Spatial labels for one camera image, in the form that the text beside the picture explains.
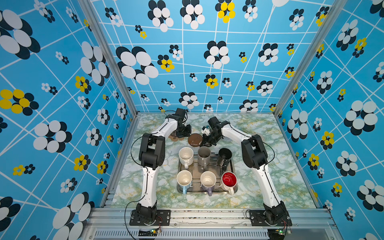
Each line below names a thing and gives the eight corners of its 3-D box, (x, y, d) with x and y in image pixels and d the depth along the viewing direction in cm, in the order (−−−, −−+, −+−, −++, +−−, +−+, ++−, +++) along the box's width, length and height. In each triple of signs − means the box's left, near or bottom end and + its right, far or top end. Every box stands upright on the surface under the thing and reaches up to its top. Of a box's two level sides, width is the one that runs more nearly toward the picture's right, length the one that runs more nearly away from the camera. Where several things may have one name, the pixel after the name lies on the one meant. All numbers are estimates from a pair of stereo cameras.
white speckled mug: (179, 171, 91) (177, 165, 84) (180, 153, 99) (179, 146, 92) (193, 171, 91) (193, 165, 84) (193, 153, 99) (193, 146, 91)
